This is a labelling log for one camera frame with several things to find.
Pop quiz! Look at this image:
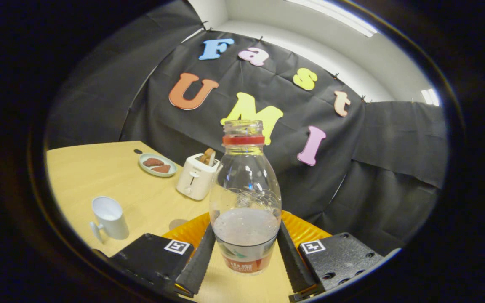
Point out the brown toast slice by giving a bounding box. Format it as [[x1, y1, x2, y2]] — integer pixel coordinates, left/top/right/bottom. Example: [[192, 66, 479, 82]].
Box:
[[198, 148, 216, 167]]

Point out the clear juice bottle red label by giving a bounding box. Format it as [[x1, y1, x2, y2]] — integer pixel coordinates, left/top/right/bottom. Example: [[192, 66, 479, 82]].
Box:
[[209, 120, 282, 276]]

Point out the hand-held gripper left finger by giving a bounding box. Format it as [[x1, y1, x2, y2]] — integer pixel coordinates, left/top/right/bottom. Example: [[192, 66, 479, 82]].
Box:
[[108, 212, 216, 298]]

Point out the white toaster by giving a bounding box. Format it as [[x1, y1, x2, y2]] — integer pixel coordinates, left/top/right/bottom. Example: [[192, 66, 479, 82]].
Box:
[[176, 153, 222, 201]]

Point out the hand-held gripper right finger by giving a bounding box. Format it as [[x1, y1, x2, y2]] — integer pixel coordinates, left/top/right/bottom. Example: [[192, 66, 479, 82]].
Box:
[[277, 210, 387, 302]]

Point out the small ceiling light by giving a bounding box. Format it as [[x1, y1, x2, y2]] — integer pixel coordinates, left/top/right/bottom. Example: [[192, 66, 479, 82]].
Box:
[[421, 88, 440, 106]]

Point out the white cup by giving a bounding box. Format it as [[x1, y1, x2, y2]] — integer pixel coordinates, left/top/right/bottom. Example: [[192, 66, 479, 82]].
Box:
[[90, 196, 130, 244]]

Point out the long ceiling light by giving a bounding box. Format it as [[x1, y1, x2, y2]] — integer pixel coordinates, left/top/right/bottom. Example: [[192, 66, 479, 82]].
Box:
[[285, 0, 378, 37]]

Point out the small pale green plate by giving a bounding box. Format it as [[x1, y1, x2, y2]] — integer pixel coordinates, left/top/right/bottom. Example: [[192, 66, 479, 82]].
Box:
[[139, 153, 178, 178]]

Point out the wooden table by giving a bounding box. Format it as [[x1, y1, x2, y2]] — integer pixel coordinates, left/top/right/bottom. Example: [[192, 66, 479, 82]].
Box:
[[45, 141, 298, 303]]

